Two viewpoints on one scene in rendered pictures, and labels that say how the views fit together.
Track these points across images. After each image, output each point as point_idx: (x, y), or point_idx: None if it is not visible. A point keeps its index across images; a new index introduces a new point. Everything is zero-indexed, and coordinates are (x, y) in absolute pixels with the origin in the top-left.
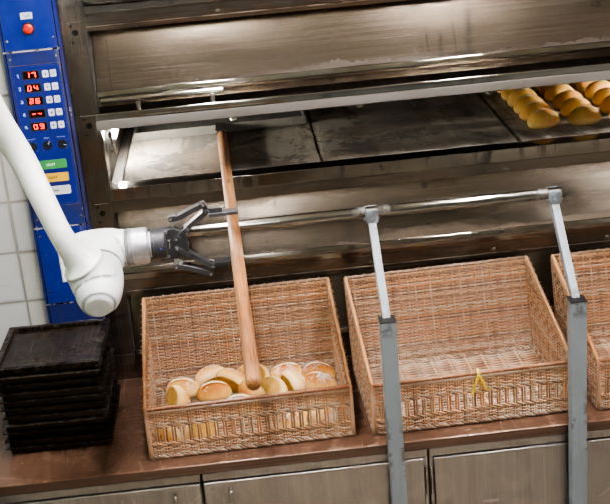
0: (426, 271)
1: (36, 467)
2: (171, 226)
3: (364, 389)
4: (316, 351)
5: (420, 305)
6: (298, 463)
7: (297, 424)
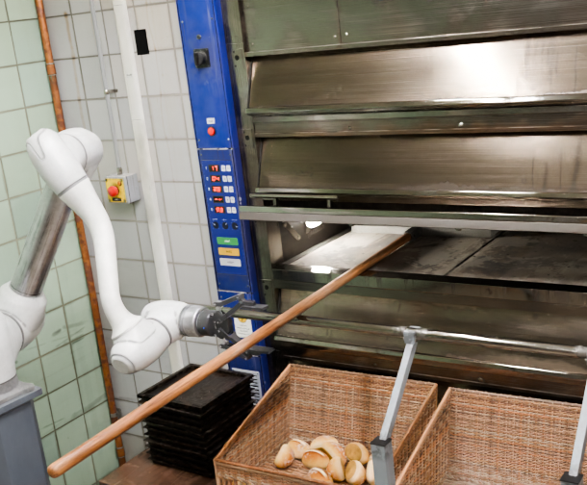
0: (525, 401)
1: (153, 479)
2: (217, 310)
3: None
4: None
5: (516, 433)
6: None
7: None
